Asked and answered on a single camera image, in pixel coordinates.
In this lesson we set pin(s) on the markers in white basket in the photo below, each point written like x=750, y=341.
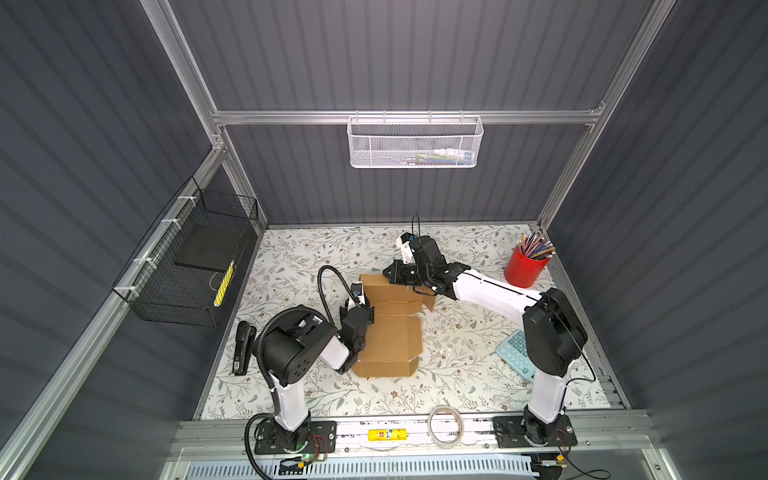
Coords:
x=440, y=157

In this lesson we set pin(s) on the bundle of coloured pencils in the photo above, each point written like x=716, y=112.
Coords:
x=535, y=247

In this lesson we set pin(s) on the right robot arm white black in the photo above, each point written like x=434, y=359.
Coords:
x=554, y=335

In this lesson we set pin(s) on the yellow striped tool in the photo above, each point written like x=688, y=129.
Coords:
x=224, y=285

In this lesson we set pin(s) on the black wire mesh basket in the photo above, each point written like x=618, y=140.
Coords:
x=157, y=290

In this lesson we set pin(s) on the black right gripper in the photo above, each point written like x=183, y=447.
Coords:
x=396, y=277

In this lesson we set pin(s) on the teal calculator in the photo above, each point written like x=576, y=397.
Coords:
x=513, y=351

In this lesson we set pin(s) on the white wire mesh basket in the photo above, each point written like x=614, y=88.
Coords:
x=375, y=142

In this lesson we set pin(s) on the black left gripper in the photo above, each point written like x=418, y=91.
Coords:
x=367, y=313

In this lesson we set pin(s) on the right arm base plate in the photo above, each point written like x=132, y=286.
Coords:
x=527, y=430

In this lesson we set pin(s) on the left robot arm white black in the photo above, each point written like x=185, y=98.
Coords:
x=294, y=339

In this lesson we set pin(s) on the black stapler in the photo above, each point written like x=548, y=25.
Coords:
x=244, y=339

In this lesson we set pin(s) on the red metal pencil cup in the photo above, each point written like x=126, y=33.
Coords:
x=522, y=271

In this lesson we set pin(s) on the clear tape roll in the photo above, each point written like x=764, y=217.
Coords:
x=445, y=427

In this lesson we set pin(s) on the brown cardboard box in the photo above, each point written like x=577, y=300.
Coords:
x=394, y=340

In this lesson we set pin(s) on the yellow spirit level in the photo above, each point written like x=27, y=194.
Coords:
x=386, y=435

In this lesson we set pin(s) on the black foam pad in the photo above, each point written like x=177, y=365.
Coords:
x=208, y=248

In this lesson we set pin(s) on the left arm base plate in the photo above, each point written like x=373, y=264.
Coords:
x=312, y=436

